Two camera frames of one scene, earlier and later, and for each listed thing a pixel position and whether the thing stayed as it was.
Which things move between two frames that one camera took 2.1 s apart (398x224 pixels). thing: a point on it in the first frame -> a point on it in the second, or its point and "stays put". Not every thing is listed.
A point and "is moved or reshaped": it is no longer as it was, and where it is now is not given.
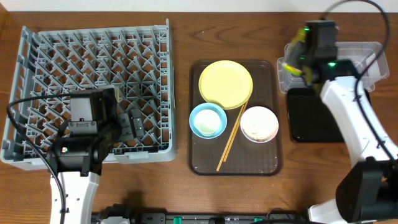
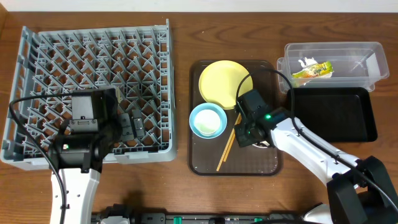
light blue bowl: x=219 y=111 stays put
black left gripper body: x=125 y=125 stays put
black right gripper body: x=307 y=58 -> x=246 y=136
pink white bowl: x=259 y=124 is moved or reshaped
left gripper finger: x=126 y=131 stays put
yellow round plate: x=227 y=82 stays put
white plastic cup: x=207 y=122 stays put
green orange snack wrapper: x=293 y=63 is moved or reshaped
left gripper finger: x=137 y=122 stays put
